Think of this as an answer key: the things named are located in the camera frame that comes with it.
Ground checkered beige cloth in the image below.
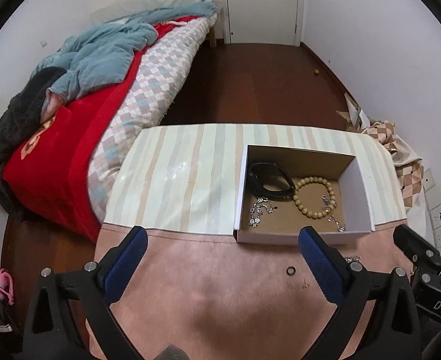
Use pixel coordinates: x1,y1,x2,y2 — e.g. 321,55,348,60
360,119,426,209

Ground torn cardboard pieces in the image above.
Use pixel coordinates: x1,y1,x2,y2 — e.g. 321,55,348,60
336,92,371,133

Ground wooden bead bracelet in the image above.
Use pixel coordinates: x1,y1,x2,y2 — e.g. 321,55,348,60
292,175,337,221

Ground black wristband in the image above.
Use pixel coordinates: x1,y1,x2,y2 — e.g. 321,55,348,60
247,162,296,201

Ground bed with checkered mattress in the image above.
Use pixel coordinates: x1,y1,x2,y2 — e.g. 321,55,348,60
0,0,217,240

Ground pink object on floor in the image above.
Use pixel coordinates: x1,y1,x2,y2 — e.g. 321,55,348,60
0,268,15,306

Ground black fuzzy blanket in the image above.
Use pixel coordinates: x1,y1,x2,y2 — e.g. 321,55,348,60
0,67,66,215

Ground white door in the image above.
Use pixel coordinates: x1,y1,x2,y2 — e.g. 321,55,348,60
223,0,305,47

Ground white power strip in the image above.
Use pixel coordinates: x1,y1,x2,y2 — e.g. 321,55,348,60
422,168,441,254

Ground blue quilt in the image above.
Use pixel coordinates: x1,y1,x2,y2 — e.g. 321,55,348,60
32,2,216,102

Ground silver pendant chain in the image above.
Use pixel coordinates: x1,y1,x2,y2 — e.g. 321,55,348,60
320,193,347,233

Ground white cardboard jewelry box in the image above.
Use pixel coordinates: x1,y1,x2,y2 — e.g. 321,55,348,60
233,145,375,245

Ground striped glossy table mat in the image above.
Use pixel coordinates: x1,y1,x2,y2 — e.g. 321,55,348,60
104,124,406,235

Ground red blanket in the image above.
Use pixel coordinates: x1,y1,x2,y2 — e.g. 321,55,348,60
3,15,216,241

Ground silver charm bracelet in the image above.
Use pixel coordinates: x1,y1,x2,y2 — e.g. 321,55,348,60
248,196,280,229

